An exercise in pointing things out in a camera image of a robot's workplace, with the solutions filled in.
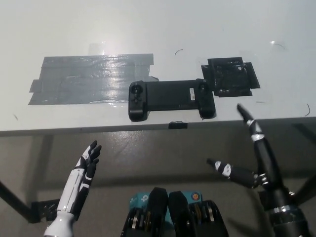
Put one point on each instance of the teal box with logo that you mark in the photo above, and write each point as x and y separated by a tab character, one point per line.
138	198

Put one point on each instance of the grey duct tape patch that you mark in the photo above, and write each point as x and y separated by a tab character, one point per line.
93	79

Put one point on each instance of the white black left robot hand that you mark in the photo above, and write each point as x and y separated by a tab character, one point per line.
74	187

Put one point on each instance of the black game controller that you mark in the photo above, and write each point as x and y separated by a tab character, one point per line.
170	96

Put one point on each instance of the black taped desk foot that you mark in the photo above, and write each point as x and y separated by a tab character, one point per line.
44	209

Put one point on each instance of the black desk leg brace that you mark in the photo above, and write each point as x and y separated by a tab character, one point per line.
14	200

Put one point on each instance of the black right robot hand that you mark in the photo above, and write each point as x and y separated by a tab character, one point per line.
267	163

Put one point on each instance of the small black tape strip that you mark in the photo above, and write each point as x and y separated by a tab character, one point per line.
177	125

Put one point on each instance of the black tape patch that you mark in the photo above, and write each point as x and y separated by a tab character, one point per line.
230	79

